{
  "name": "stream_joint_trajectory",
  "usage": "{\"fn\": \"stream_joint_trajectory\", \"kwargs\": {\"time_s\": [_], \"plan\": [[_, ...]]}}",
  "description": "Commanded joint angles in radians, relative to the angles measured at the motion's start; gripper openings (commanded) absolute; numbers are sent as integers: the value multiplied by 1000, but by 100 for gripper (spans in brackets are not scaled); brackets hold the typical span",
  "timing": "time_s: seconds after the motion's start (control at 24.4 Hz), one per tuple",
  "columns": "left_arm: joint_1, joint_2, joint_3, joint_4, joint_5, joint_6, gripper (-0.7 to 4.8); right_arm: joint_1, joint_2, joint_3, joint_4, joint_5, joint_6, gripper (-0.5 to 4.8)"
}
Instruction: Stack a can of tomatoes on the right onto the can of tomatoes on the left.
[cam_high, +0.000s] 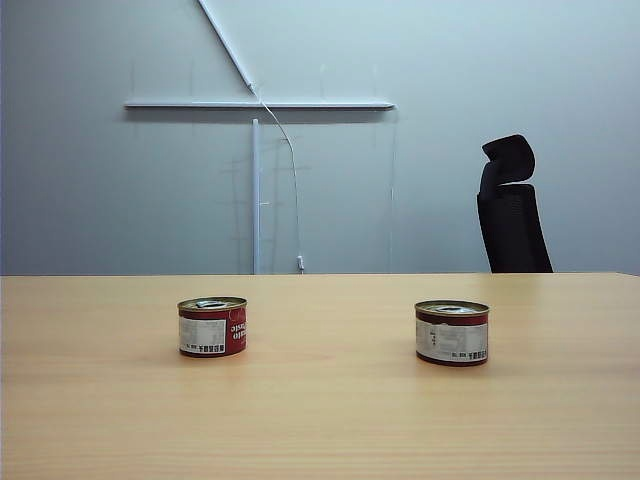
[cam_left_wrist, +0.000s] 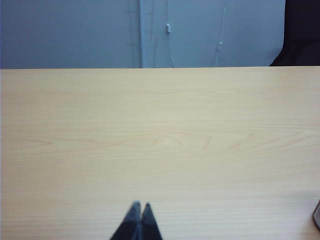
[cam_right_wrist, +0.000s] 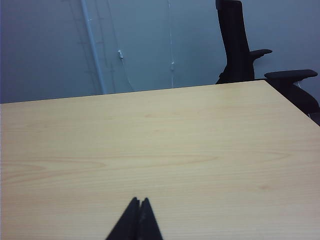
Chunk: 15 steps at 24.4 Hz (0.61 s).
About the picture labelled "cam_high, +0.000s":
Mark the red tomato paste can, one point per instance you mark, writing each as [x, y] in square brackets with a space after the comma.
[451, 336]
[212, 330]

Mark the black office chair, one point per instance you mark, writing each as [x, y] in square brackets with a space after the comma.
[515, 225]

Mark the white vertical wall rail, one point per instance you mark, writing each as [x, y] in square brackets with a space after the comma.
[256, 200]

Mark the white horizontal wall rail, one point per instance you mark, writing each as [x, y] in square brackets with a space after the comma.
[250, 105]

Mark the white diagonal wall rail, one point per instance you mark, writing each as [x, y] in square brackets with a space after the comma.
[225, 42]

